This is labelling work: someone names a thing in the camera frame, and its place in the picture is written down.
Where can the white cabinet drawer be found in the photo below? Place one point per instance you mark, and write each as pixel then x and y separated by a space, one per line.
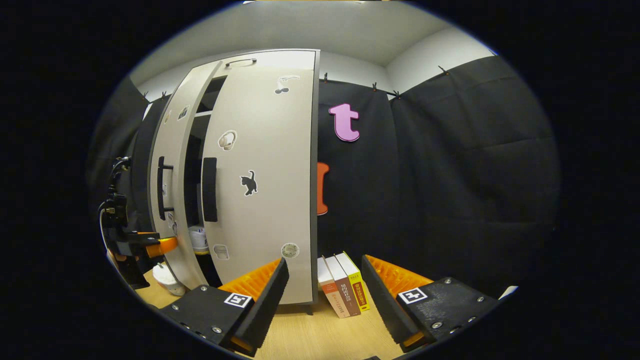
pixel 290 59

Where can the white and red book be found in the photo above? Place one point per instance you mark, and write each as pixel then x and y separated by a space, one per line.
pixel 334 295

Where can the white canvas shoe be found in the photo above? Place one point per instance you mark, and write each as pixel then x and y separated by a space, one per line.
pixel 199 240

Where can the white lidded paper bowl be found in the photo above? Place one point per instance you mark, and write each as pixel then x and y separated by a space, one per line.
pixel 167 280

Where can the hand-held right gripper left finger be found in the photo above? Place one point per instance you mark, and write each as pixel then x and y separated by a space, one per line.
pixel 262 305

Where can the yellow book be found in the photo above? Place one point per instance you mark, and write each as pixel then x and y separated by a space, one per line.
pixel 357 285

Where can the black backdrop cloth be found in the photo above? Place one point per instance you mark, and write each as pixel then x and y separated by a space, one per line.
pixel 450 175

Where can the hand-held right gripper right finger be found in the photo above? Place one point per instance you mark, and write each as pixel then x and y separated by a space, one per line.
pixel 387 310

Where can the white shoe cabinet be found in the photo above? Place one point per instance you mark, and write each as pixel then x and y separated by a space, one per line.
pixel 300 57

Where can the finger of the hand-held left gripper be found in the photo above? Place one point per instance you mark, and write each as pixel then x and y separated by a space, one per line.
pixel 165 246

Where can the white and brown book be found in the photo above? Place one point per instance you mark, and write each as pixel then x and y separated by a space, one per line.
pixel 346 290

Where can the white shoe cabinet door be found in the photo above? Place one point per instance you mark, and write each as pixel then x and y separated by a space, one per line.
pixel 167 150
pixel 270 150

